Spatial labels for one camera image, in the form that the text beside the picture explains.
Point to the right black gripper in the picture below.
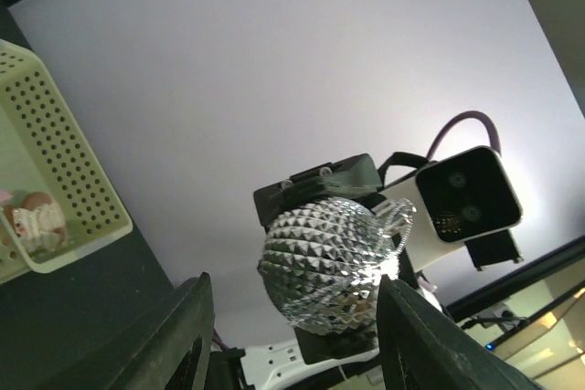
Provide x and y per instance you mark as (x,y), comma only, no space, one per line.
(321,255)

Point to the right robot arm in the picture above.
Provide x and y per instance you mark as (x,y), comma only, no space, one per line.
(300,361)

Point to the silver ball ornament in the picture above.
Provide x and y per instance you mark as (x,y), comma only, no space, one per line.
(321,263)

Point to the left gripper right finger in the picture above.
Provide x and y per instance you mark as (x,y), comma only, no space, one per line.
(420,348)

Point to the yellow-green plastic basket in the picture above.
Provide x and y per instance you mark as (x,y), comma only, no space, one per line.
(44,150)

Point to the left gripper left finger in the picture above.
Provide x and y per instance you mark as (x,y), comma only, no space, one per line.
(168,348)

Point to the gingerbread figure ornament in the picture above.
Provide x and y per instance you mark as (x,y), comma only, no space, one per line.
(37,221)

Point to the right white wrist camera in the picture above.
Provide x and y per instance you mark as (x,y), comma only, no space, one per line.
(460,198)

